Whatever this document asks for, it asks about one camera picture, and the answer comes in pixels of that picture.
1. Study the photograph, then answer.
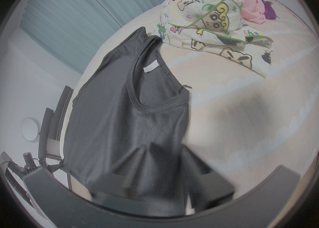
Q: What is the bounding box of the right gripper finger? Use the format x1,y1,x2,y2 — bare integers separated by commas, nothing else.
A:
181,144,235,212

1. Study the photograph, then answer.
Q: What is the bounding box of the black T-shirt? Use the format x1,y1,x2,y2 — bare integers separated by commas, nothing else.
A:
61,26,191,216

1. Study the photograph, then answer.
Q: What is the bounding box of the bed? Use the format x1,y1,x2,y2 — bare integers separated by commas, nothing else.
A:
65,0,319,207

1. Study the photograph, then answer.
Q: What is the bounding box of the white printed pyjama top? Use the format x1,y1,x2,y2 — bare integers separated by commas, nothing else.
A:
157,0,274,78

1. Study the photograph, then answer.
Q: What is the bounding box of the black chest of drawers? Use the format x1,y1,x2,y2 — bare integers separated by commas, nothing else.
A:
37,85,74,161

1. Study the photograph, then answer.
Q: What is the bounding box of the pink garment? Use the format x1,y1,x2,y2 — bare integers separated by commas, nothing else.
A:
191,0,266,24

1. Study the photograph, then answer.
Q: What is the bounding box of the purple garment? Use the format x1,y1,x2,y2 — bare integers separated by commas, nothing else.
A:
263,0,277,20

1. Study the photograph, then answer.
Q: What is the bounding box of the white ring light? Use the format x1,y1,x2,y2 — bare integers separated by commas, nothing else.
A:
21,117,40,143

